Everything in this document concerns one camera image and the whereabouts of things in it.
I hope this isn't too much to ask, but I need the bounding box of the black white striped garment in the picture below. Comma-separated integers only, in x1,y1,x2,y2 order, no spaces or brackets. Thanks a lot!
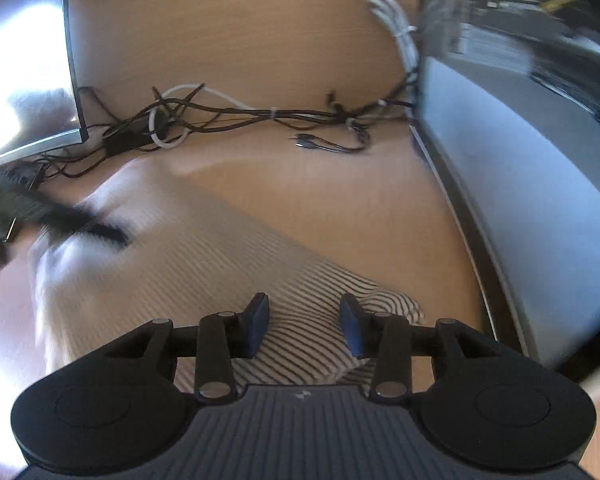
30,160,424,386

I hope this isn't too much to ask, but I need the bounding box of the dark monitor on left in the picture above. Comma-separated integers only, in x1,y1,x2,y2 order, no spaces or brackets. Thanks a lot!
0,0,87,166

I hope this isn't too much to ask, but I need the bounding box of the glass panel computer case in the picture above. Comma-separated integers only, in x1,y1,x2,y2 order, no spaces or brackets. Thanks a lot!
418,0,600,365

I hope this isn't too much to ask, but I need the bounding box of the black cable bundle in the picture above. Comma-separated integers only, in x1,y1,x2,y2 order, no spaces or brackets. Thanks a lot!
9,71,422,181

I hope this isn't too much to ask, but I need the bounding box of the black audio jack cable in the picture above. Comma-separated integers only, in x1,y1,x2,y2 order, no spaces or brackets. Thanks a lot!
290,129,372,155

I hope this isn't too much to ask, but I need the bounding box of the white cable loop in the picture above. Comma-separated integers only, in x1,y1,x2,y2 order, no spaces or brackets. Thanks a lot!
147,83,282,150

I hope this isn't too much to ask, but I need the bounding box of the coiled white cable bundle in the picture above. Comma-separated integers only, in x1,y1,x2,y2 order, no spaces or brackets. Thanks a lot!
365,0,422,74

